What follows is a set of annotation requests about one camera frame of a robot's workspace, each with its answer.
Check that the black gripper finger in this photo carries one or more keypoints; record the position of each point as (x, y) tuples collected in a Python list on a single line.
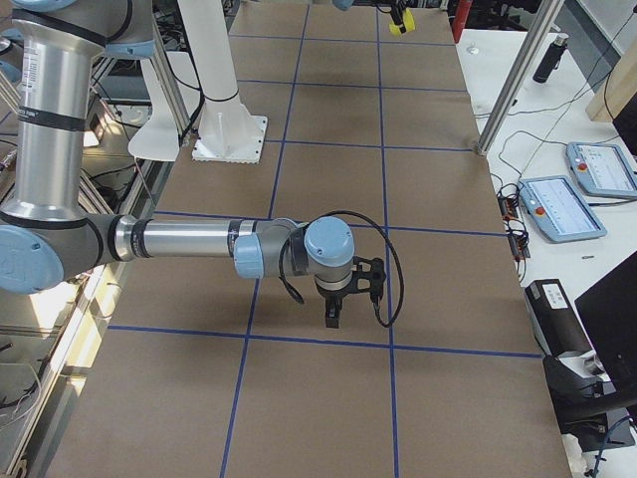
[(396, 11)]

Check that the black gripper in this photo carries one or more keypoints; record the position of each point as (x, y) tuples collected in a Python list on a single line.
[(332, 299)]

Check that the yellow cup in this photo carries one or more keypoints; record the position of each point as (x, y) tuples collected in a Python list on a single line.
[(407, 26)]

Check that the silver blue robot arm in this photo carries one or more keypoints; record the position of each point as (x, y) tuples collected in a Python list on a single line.
[(46, 238), (382, 6)]

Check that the black bottle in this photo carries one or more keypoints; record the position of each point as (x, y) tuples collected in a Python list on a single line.
[(551, 58)]

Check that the black box with label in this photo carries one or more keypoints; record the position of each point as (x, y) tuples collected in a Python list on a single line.
[(554, 321)]

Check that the wooden board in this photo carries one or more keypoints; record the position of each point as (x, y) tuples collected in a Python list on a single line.
[(617, 90)]

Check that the near blue teach pendant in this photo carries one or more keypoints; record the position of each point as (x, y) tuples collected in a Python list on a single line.
[(558, 209)]

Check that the blue teach pendant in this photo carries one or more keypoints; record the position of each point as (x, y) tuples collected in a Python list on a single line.
[(558, 209), (602, 169)]

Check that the far blue teach pendant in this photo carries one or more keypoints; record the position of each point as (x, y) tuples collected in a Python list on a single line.
[(602, 169)]

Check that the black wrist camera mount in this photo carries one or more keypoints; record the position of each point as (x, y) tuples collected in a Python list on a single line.
[(368, 276)]

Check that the aluminium frame post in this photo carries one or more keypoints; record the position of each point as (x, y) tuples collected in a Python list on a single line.
[(540, 27)]

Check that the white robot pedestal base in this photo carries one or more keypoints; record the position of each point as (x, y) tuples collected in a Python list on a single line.
[(227, 131)]

